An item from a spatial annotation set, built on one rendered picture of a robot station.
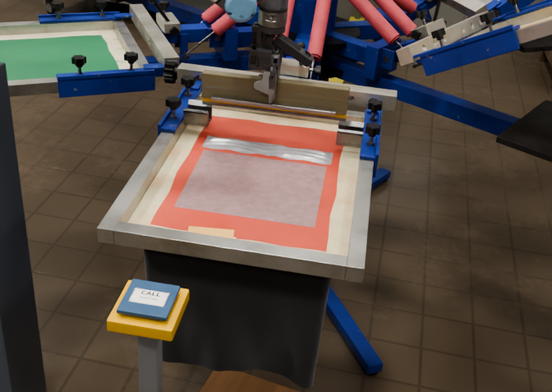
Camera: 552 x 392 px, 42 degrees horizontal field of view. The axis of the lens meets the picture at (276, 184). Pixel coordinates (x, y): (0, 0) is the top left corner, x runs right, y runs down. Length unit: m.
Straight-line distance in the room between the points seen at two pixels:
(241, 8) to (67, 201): 2.05
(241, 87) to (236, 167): 0.23
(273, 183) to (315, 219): 0.18
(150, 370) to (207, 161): 0.63
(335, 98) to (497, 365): 1.36
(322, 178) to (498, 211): 2.03
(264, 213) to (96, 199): 1.94
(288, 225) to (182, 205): 0.26
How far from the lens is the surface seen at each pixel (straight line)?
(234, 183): 1.84
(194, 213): 1.72
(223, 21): 2.61
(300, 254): 1.54
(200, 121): 2.06
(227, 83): 2.00
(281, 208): 1.75
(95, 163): 3.88
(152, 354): 1.52
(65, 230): 3.38
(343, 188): 1.86
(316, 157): 1.99
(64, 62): 2.57
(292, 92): 1.98
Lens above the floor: 1.90
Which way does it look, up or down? 31 degrees down
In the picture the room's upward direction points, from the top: 5 degrees clockwise
